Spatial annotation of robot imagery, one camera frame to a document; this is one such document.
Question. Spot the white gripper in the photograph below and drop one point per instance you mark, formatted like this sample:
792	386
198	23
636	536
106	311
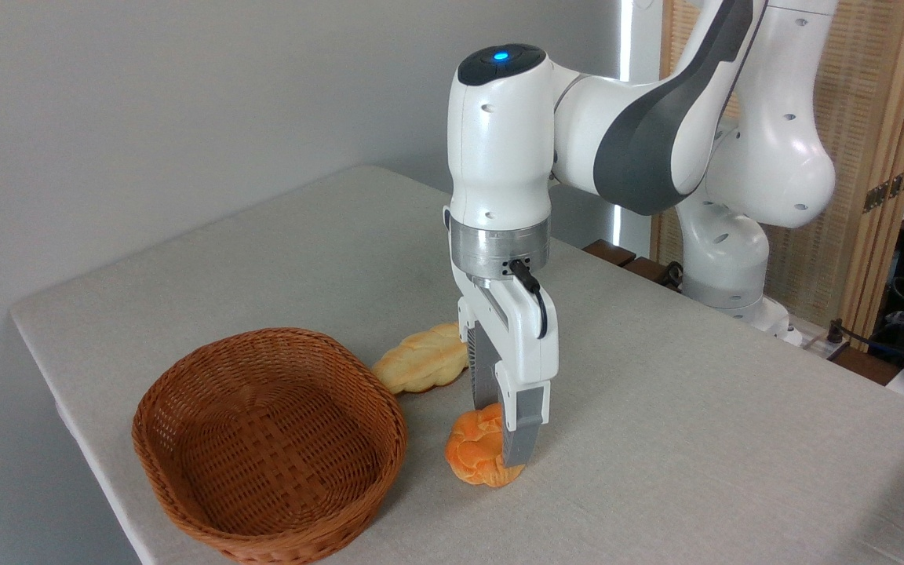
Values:
526	337

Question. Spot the round orange braided bread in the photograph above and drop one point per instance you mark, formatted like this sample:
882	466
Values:
469	453

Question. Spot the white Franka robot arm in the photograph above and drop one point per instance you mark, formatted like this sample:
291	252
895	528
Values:
499	157

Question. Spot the long pale braided bread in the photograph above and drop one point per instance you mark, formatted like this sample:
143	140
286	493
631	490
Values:
424	361

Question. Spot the brown woven wicker basket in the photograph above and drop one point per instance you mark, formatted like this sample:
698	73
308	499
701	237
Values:
264	439

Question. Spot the dark brown wooden block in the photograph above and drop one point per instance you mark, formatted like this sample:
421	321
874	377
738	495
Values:
648	271
609	253

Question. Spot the grey tablecloth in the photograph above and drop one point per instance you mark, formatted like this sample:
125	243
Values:
695	439

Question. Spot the vertical white light strip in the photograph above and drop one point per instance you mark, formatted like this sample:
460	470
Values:
626	39

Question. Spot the dark metal screen hinge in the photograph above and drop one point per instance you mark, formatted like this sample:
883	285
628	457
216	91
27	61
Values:
887	190

